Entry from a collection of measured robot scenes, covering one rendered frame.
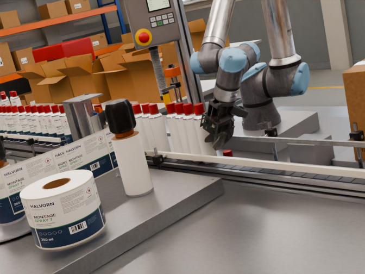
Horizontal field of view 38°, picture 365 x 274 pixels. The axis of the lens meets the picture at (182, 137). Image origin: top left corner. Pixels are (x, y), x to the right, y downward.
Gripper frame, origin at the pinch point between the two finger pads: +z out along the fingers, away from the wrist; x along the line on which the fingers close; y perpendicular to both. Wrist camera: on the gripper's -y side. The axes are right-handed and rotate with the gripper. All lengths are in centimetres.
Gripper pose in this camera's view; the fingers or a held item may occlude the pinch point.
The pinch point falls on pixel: (218, 145)
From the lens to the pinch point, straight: 175.0
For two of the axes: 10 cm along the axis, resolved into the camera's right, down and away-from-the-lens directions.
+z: -1.4, 8.0, 5.8
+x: 6.9, 5.0, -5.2
